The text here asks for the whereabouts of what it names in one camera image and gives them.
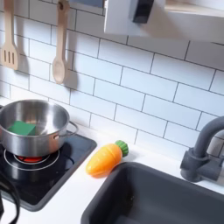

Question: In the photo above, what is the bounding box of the steel pot with handles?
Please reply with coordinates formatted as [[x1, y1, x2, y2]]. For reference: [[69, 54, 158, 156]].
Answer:
[[0, 99, 80, 158]]

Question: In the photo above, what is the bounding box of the grey tap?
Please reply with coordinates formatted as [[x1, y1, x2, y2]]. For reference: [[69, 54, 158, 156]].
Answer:
[[179, 115, 224, 184]]

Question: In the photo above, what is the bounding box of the slotted wooden spatula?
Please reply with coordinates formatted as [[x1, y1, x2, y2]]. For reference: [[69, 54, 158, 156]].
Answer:
[[0, 0, 20, 71]]

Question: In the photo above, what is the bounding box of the wooden spoon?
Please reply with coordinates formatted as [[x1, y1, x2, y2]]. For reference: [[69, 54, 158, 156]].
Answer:
[[51, 0, 71, 86]]

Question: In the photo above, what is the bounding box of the green block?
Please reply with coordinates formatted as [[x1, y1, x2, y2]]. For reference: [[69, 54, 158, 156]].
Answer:
[[7, 120, 38, 137]]

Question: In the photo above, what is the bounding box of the orange toy carrot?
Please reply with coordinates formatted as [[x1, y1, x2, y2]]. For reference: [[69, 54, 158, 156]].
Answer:
[[84, 139, 130, 179]]

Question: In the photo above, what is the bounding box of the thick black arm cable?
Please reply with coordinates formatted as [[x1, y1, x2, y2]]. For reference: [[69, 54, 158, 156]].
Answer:
[[0, 171, 22, 224]]

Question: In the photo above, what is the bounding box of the black stove cooktop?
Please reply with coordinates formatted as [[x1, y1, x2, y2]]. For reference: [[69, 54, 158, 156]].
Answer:
[[0, 132, 98, 213]]

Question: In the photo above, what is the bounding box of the black cabinet handle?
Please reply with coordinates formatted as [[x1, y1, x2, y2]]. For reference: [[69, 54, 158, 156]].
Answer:
[[132, 0, 155, 25]]

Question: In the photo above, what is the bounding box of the white wall cabinet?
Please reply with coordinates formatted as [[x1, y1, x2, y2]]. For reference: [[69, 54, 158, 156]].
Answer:
[[103, 0, 224, 46]]

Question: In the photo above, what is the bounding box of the dark grey sink basin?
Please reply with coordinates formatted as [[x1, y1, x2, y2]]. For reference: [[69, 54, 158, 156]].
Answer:
[[80, 161, 224, 224]]

